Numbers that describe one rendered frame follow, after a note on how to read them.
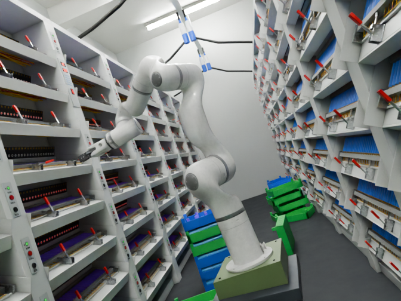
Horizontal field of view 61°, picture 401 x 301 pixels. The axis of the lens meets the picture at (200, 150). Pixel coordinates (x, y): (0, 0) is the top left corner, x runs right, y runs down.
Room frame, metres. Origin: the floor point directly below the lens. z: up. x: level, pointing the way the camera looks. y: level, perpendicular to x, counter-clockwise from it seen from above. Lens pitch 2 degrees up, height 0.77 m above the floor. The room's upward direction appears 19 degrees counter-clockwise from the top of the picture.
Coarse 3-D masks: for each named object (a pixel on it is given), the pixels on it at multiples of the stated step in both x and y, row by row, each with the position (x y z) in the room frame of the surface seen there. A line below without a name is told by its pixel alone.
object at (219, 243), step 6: (216, 240) 2.08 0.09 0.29; (222, 240) 2.08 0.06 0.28; (192, 246) 2.08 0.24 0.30; (198, 246) 2.08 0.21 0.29; (204, 246) 2.08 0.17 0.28; (210, 246) 2.08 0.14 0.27; (216, 246) 2.08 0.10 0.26; (222, 246) 2.08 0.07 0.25; (192, 252) 2.08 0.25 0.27; (198, 252) 2.08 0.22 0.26; (204, 252) 2.08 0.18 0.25
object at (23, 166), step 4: (24, 164) 1.36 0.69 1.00; (28, 164) 1.37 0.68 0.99; (44, 164) 1.47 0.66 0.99; (48, 164) 1.51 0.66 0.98; (52, 164) 1.53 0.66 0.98; (56, 164) 1.57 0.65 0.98; (60, 164) 1.60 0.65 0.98; (64, 164) 1.64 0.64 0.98; (16, 168) 1.29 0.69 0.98; (20, 168) 1.31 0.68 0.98; (24, 168) 1.35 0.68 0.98; (28, 168) 1.34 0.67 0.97
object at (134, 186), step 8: (104, 176) 2.25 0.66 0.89; (112, 176) 2.38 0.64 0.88; (112, 184) 2.32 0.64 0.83; (120, 184) 2.34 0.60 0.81; (128, 184) 2.34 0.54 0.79; (136, 184) 2.32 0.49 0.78; (144, 184) 2.49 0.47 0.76; (112, 192) 2.03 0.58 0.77; (120, 192) 2.06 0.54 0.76; (128, 192) 2.15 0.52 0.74; (136, 192) 2.30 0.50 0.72; (120, 200) 2.02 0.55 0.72
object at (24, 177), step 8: (8, 160) 1.20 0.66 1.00; (16, 160) 1.49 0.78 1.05; (24, 160) 1.55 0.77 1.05; (32, 160) 1.60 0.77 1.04; (40, 160) 1.66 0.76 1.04; (64, 160) 1.82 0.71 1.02; (88, 160) 1.80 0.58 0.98; (48, 168) 1.47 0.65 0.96; (56, 168) 1.47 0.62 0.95; (64, 168) 1.53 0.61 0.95; (72, 168) 1.60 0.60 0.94; (80, 168) 1.67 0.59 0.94; (88, 168) 1.76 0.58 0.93; (16, 176) 1.22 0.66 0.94; (24, 176) 1.26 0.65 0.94; (32, 176) 1.31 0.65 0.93; (40, 176) 1.36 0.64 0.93; (48, 176) 1.41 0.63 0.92; (56, 176) 1.47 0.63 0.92; (64, 176) 1.54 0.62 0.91; (16, 184) 1.22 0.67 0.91; (24, 184) 1.27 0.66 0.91
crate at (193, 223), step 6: (210, 210) 2.28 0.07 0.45; (186, 216) 2.26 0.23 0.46; (192, 216) 2.28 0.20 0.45; (204, 216) 2.08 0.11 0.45; (210, 216) 2.08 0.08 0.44; (186, 222) 2.08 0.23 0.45; (192, 222) 2.08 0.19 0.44; (198, 222) 2.08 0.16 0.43; (204, 222) 2.08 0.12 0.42; (210, 222) 2.08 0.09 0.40; (186, 228) 2.08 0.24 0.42; (192, 228) 2.08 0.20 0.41
